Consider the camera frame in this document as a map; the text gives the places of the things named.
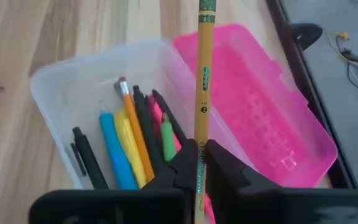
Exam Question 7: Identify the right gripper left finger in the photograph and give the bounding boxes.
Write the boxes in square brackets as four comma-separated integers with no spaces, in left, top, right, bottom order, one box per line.
[29,139,198,224]

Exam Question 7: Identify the black plug cable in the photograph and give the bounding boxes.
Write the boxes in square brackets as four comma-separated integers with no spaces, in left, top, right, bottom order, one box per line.
[337,46,358,99]

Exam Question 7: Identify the pink highlighter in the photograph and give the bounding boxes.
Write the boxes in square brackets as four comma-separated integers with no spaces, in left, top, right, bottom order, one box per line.
[147,95,183,153]

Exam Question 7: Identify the black aluminium table frame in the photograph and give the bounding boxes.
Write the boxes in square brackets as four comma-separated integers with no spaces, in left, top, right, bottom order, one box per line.
[265,0,358,190]

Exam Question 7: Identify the clear supply box pink lid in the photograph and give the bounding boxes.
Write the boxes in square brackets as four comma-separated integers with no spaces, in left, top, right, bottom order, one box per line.
[29,23,339,190]

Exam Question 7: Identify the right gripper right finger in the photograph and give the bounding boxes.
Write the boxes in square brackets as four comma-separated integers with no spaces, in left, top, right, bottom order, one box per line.
[206,139,358,224]

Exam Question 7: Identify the yellow pencil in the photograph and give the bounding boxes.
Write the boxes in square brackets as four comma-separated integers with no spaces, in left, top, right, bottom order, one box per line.
[193,0,218,224]

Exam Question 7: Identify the yellow cable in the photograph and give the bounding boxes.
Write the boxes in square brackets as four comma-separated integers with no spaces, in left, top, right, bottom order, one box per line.
[327,30,358,68]

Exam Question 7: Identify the blue highlighter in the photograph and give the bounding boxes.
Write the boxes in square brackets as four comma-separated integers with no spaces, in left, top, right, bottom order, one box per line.
[98,101,139,190]

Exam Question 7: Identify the black table clamp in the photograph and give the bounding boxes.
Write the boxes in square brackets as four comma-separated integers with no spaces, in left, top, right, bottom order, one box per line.
[286,22,324,52]

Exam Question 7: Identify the yellow highlighter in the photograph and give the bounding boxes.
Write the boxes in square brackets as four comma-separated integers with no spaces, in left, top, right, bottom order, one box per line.
[113,108,149,189]

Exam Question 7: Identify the green pen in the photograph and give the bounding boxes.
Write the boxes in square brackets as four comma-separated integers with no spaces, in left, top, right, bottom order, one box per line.
[160,112,178,162]

